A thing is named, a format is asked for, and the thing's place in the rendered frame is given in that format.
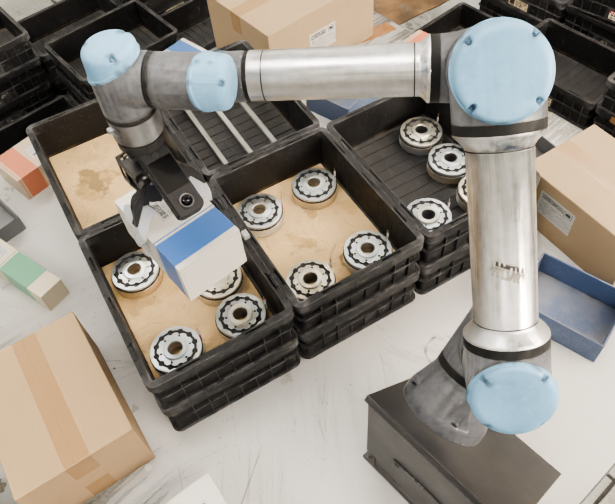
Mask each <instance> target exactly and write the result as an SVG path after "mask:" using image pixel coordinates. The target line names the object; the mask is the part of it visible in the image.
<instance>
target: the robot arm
mask: <svg viewBox="0 0 615 504"><path fill-rule="evenodd" d="M80 56H81V60H82V63H83V66H84V68H85V71H86V74H87V81H88V83H89V84H90V85H91V87H92V89H93V91H94V94H95V96H96V98H97V101H98V103H99V105H100V107H101V110H102V112H103V114H104V116H105V119H106V121H107V123H108V125H109V128H107V129H106V131H107V133H108V134H109V135H111V134H112V135H113V137H114V139H115V141H116V142H117V144H118V146H119V148H120V150H121V151H122V153H121V154H119V155H117V156H115V159H116V161H117V164H118V166H119V168H120V170H121V173H122V175H123V177H124V179H125V180H126V181H127V182H128V184H129V185H130V186H131V187H133V188H134V189H135V190H136V192H135V193H134V194H133V195H132V197H131V202H130V204H125V205H124V208H123V212H124V215H125V217H126V219H127V220H128V222H129V224H130V225H131V227H132V232H133V237H134V240H135V241H136V243H137V245H138V246H139V247H142V246H143V245H144V244H145V243H146V242H147V241H148V240H147V234H148V232H149V230H150V227H149V224H150V221H151V220H152V218H153V217H154V214H155V209H154V208H153V207H152V206H151V205H150V204H149V201H150V202H157V201H159V202H161V201H162V200H164V201H165V203H166V204H167V206H168V207H169V208H170V210H171V211H172V213H173V214H174V216H175V217H176V219H177V220H179V221H184V220H186V219H188V218H189V217H191V216H193V215H194V214H196V213H198V212H199V211H200V210H201V209H202V207H203V205H204V200H203V198H202V197H204V198H206V199H207V200H208V201H211V200H212V194H211V191H210V189H209V187H208V185H207V183H206V181H205V180H204V178H203V177H202V175H201V174H200V172H199V171H198V170H197V169H195V168H194V167H193V166H192V165H190V164H189V163H182V162H181V161H178V160H176V159H175V157H174V156H173V154H172V153H171V151H170V150H169V148H168V147H167V145H166V144H164V143H163V142H164V140H165V131H164V123H163V119H162V116H161V113H160V110H159V109H172V110H197V111H202V112H213V111H226V110H229V109H230V108H231V107H232V106H233V104H234V103H235V102H253V101H285V100H318V99H351V98H385V97H418V96H419V97H421V98H422V99H423V100H424V101H425V102H427V103H450V116H451V132H452V138H453V139H454V140H456V141H457V142H458V143H459V144H460V145H461V146H462V147H463V148H464V150H465V166H466V185H467V205H468V225H469V245H470V265H471V285H472V307H471V309H470V310H469V312H468V313H467V315H466V316H465V318H464V319H463V321H462V322H461V323H460V325H459V326H458V328H457V329H456V331H455V332H454V334H453V335H452V337H451V338H450V339H449V341H448V342H447V344H446V345H445V347H444V348H443V350H442V351H441V353H440V354H439V355H438V357H437V358H436V359H435V360H433V361H432V362H431V363H429V364H428V365H426V366H425V367H424V368H422V369H421V370H420V371H418V372H417V373H415V374H414V375H413V376H412V377H411V378H410V379H409V380H408V382H407V383H406V385H405V386H404V388H403V396H404V399H405V401H406V403H407V405H408V407H409V408H410V410H411V411H412V412H413V414H414V415H415V416H416V417H417V418H418V419H419V420H420V421H421V422H422V423H423V424H424V425H425V426H427V427H428V428H429V429H430V430H432V431H433V432H434V433H436V434H437V435H439V436H441V437H442V438H444V439H446V440H448V441H450V442H452V443H455V444H458V445H461V446H467V447H471V446H475V445H477V444H478V443H479V442H480V441H481V439H482V438H483V437H484V435H485V434H486V432H487V429H488V428H489V429H491V430H493V431H496V432H500V433H504V434H522V433H527V432H531V431H533V430H536V429H538V428H540V427H541V426H542V425H543V424H544V423H546V422H548V421H549V420H550V419H551V418H552V416H553V415H554V413H555V412H556V409H557V407H558V403H559V389H558V384H557V382H556V380H555V378H554V377H553V376H552V368H551V331H550V328H549V327H548V326H547V324H546V323H545V322H544V321H543V320H541V319H540V318H539V312H538V259H537V207H536V154H535V144H536V142H537V140H538V139H539V138H540V137H541V136H542V135H543V134H544V133H545V132H546V131H547V130H548V96H549V94H550V92H551V90H552V87H553V84H554V79H555V72H556V64H555V57H554V53H553V50H552V48H551V46H550V44H549V42H548V40H547V39H546V38H545V36H544V35H543V34H542V33H541V32H540V31H539V30H538V29H536V28H535V27H534V26H532V25H531V24H529V23H527V22H525V21H523V20H520V19H516V18H512V17H495V18H490V19H487V20H484V21H481V22H479V23H477V24H475V25H474V26H472V27H469V28H466V29H463V30H459V31H454V32H449V33H437V34H428V35H427V36H426V37H425V38H424V39H423V40H422V41H420V42H406V43H385V44H365V45H344V46H324V47H303V48H282V49H262V50H247V51H242V50H241V51H224V50H219V51H202V52H182V51H152V50H140V46H139V44H138V43H137V42H136V40H135V38H134V37H133V35H132V34H130V33H128V32H125V31H123V30H119V29H111V30H105V31H101V32H99V33H97V34H95V35H93V36H91V37H90V38H89V39H88V40H87V41H86V42H85V43H84V45H83V46H82V49H81V53H80ZM125 154H126V155H125ZM123 155H125V156H123ZM121 158H123V160H121ZM122 168H123V169H124V171H125V173H124V171H123V169H122ZM125 174H126V175H125Z"/></svg>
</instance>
